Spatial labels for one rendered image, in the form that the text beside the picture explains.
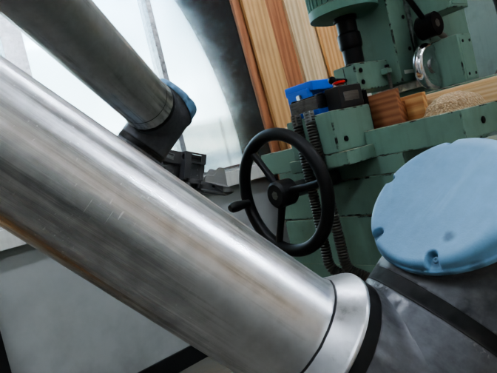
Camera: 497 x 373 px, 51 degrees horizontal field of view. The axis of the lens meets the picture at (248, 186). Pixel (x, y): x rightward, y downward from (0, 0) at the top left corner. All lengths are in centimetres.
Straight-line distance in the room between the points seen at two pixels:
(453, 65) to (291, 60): 180
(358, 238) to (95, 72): 78
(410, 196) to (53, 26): 42
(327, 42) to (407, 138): 230
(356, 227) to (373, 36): 52
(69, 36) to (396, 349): 48
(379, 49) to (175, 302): 114
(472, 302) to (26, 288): 193
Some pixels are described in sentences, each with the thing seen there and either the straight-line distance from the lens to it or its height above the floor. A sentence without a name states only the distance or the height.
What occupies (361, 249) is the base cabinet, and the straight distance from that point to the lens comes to 127.
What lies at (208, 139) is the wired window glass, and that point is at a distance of 281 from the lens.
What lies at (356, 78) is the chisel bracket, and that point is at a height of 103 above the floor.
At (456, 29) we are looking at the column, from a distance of 162.
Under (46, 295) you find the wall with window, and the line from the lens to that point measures 226.
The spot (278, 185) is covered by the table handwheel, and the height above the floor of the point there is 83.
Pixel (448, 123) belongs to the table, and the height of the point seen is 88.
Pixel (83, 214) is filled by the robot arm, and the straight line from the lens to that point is 39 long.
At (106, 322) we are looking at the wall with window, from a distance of 237.
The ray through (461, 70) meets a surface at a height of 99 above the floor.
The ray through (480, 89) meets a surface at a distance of 121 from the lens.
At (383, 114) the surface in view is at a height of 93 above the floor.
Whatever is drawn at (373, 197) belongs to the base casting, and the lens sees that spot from 121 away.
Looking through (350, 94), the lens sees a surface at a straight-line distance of 117.
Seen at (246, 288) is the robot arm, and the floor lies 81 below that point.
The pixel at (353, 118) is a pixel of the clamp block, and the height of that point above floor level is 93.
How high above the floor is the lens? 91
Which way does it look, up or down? 3 degrees down
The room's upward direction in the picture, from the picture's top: 13 degrees counter-clockwise
